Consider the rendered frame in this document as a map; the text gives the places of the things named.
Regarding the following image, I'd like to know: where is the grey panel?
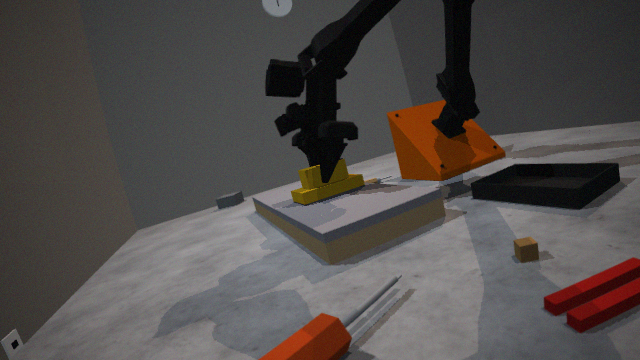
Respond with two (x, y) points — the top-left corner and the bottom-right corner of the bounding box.
(252, 182), (446, 265)

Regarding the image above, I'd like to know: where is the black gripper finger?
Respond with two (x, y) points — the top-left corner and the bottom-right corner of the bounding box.
(297, 146), (320, 167)
(311, 142), (348, 183)

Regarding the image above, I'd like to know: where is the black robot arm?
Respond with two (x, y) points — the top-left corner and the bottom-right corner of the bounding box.
(265, 0), (480, 139)

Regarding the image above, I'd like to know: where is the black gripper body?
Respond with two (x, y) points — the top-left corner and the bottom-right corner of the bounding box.
(292, 95), (358, 146)

